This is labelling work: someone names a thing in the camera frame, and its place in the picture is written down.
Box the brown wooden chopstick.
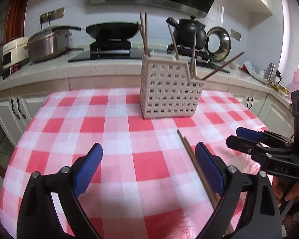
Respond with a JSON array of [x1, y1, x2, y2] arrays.
[[167, 23, 179, 60], [201, 51, 245, 81], [189, 30, 198, 79], [144, 11, 150, 56], [193, 142, 240, 238], [176, 129, 235, 234], [139, 11, 147, 54]]

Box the person's right hand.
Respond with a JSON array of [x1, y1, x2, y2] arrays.
[[272, 176, 299, 207]]

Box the white cabinet doors right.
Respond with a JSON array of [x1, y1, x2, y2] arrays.
[[206, 79, 296, 138]]

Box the white cabinet doors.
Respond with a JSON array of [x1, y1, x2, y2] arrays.
[[206, 79, 296, 138], [0, 78, 71, 147]]

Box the stainless steel cup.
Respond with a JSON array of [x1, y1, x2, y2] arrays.
[[264, 63, 278, 83]]

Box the pink water bottle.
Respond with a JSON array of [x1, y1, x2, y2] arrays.
[[291, 68, 299, 92]]

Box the red white checkered tablecloth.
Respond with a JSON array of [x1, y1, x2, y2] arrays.
[[0, 88, 266, 238]]

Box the white perforated utensil basket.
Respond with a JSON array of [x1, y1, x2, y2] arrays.
[[140, 53, 205, 119]]

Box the stainless steel pot lid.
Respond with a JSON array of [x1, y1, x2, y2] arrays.
[[205, 26, 231, 63]]

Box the white cabinet doors left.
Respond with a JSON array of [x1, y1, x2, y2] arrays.
[[0, 78, 71, 147]]

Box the black clay kettle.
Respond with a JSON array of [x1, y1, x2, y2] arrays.
[[166, 16, 206, 50]]

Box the white rice cooker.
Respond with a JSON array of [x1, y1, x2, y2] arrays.
[[2, 37, 29, 69]]

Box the black gas stove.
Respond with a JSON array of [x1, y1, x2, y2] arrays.
[[68, 40, 220, 70]]

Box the stainless steel electric cooker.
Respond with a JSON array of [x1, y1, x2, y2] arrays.
[[27, 26, 72, 63]]

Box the black wok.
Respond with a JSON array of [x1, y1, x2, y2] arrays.
[[52, 22, 139, 41]]

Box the wall outlet right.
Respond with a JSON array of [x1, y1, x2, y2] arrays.
[[231, 29, 241, 42]]

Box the wall power outlet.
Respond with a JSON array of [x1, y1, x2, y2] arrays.
[[40, 7, 65, 24]]

